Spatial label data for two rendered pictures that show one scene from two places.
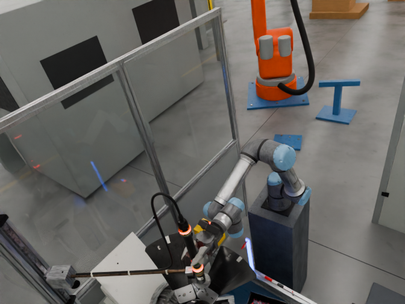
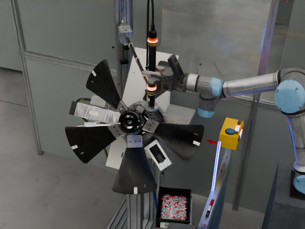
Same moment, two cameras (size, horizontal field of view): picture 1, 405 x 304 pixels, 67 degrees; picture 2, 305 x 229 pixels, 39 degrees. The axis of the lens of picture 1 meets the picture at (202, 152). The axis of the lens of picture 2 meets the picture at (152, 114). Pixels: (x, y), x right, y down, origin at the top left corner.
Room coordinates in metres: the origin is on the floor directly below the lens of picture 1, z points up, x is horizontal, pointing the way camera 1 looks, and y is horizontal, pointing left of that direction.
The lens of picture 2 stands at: (-0.02, -1.41, 2.51)
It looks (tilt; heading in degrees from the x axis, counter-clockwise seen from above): 36 degrees down; 64
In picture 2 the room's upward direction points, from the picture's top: 1 degrees clockwise
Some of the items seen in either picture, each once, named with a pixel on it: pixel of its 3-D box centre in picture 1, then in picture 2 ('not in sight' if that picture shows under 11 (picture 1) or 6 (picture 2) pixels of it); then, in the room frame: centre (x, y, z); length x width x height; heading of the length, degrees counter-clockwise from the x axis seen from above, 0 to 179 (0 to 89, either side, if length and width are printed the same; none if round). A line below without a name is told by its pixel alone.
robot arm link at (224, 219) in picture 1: (220, 222); (192, 82); (0.87, -0.01, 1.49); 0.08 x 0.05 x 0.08; 44
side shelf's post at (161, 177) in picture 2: not in sight; (161, 164); (1.05, 0.59, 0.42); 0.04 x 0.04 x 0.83; 44
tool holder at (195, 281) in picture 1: (198, 275); (150, 97); (0.74, 0.14, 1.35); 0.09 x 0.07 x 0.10; 79
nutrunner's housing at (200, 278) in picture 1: (193, 254); (151, 71); (0.73, 0.13, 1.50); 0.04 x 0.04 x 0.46
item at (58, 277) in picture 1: (60, 276); (125, 34); (0.86, 0.74, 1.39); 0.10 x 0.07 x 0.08; 79
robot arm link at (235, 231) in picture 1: (231, 223); (208, 102); (0.93, -0.06, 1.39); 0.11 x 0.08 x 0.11; 37
